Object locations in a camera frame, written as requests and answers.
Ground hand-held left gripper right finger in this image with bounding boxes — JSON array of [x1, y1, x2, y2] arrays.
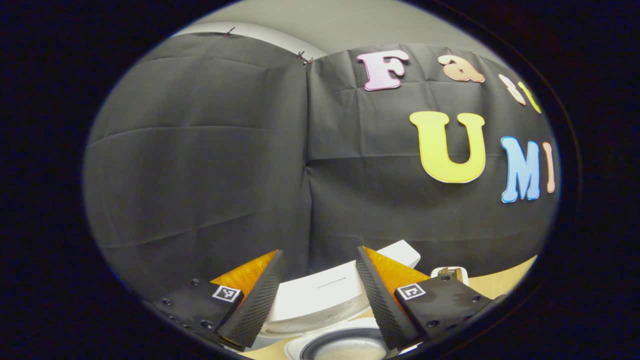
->
[[356, 246, 493, 351]]

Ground black backdrop cloth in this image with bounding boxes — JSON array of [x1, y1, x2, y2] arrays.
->
[[82, 32, 561, 301]]

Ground white toaster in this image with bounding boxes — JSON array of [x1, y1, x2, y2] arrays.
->
[[430, 266, 470, 287]]

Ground white rice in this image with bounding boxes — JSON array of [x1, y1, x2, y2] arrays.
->
[[320, 343, 387, 360]]

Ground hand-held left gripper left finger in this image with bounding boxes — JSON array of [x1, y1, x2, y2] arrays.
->
[[154, 249, 286, 351]]

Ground white rice cooker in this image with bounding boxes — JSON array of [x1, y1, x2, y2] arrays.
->
[[250, 240, 422, 360]]

